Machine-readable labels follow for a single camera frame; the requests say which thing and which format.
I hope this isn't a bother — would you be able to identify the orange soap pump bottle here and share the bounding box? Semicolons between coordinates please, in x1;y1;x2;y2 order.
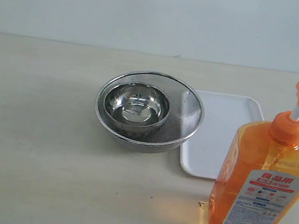
207;81;299;224

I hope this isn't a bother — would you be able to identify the small stainless steel bowl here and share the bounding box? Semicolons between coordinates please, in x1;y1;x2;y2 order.
104;82;170;134

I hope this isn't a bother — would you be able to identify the large steel mesh basin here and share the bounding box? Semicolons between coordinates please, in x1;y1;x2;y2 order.
95;71;204;153

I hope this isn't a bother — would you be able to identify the white rectangular plastic tray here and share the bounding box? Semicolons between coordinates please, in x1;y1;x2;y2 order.
180;90;264;179

